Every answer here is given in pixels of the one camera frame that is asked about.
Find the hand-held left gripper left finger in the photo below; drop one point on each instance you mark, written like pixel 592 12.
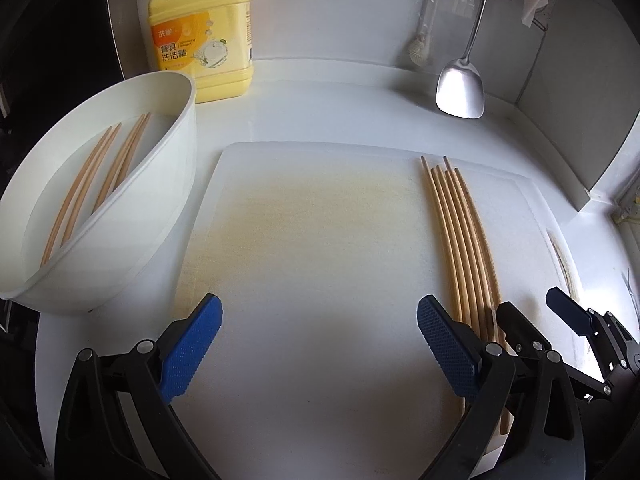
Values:
pixel 192 347

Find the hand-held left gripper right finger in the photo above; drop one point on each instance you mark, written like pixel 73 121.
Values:
pixel 445 347

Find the white round basin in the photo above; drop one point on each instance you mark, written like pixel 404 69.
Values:
pixel 160 200

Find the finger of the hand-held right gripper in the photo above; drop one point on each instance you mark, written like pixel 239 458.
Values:
pixel 567 310
pixel 520 325

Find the white plastic cutting board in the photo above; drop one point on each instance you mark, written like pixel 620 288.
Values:
pixel 325 260

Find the yellow dish soap pump bottle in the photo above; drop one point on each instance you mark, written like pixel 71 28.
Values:
pixel 210 60

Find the stainless steel spatula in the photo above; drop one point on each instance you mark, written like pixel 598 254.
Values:
pixel 460 92

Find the bunch of wooden chopsticks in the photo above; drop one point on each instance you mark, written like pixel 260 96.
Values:
pixel 465 260

